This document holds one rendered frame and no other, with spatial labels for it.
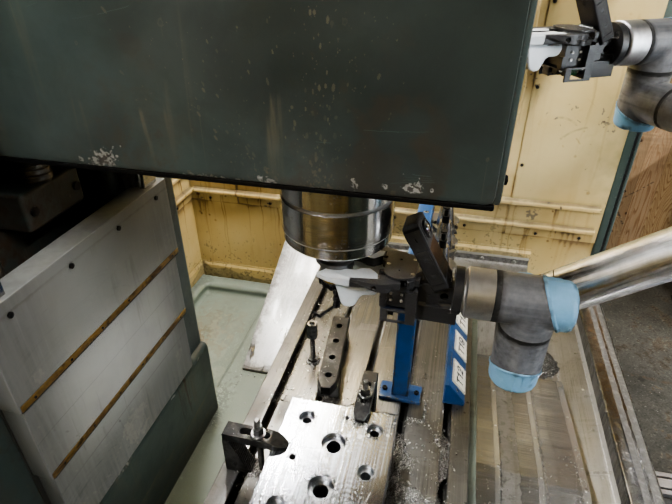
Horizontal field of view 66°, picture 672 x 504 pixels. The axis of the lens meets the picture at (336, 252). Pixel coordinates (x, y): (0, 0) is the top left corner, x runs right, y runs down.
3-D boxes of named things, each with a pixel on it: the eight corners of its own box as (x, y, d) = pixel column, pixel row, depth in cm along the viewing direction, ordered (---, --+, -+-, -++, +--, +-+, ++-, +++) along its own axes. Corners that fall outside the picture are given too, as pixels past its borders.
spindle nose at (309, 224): (307, 203, 84) (304, 131, 77) (403, 218, 79) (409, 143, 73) (263, 251, 71) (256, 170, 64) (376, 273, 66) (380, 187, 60)
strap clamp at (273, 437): (292, 468, 107) (288, 419, 99) (287, 482, 104) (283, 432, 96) (232, 455, 109) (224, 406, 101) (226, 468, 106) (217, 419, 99)
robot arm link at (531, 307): (570, 350, 71) (586, 301, 67) (488, 337, 73) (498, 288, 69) (562, 315, 78) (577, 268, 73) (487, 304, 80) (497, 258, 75)
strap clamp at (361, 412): (376, 405, 121) (379, 358, 113) (366, 452, 110) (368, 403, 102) (362, 403, 121) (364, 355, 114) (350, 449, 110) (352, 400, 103)
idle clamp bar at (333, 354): (350, 335, 142) (350, 317, 139) (336, 408, 120) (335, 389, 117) (332, 333, 143) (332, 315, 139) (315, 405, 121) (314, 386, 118)
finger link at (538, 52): (512, 75, 83) (561, 71, 86) (519, 35, 80) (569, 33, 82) (501, 71, 86) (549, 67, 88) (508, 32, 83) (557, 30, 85)
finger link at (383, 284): (349, 293, 72) (411, 293, 72) (349, 284, 72) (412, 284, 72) (348, 274, 76) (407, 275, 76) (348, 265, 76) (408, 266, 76)
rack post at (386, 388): (422, 389, 125) (434, 289, 110) (419, 405, 121) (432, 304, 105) (381, 382, 127) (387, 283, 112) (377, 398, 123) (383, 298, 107)
